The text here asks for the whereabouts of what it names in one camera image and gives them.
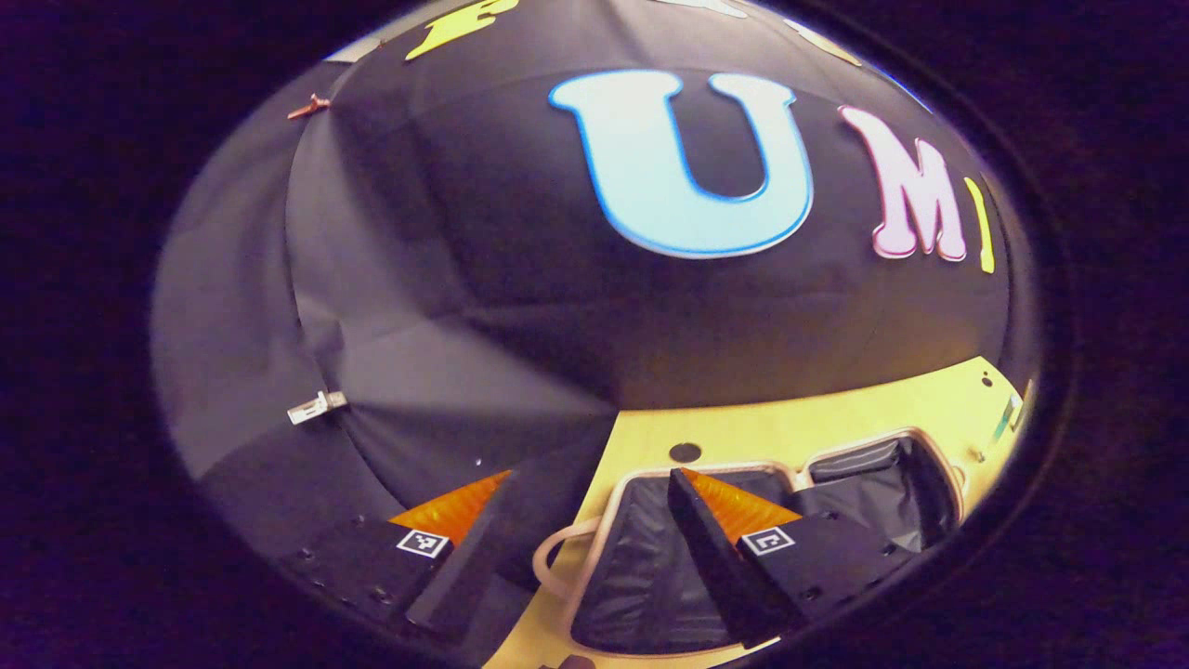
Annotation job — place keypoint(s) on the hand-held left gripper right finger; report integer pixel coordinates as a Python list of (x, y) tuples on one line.
[(711, 567)]

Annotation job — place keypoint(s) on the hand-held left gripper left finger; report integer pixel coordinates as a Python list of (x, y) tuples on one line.
[(474, 557)]

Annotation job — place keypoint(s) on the small pink suitcase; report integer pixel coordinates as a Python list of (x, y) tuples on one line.
[(632, 576)]

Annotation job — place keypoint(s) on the white backdrop clip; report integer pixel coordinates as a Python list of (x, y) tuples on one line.
[(316, 407)]

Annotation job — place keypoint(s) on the black backdrop cloth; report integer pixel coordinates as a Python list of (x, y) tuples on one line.
[(464, 279)]

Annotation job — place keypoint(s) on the copper spring clip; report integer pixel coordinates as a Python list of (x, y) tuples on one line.
[(308, 106)]

